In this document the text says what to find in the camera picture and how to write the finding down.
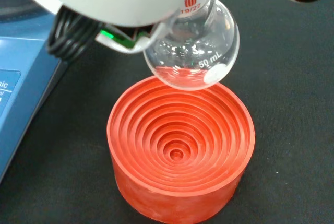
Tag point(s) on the black bench cloth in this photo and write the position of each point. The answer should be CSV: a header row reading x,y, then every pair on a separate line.
x,y
292,109

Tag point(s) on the heater with blue base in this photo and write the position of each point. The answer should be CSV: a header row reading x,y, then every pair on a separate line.
x,y
23,59

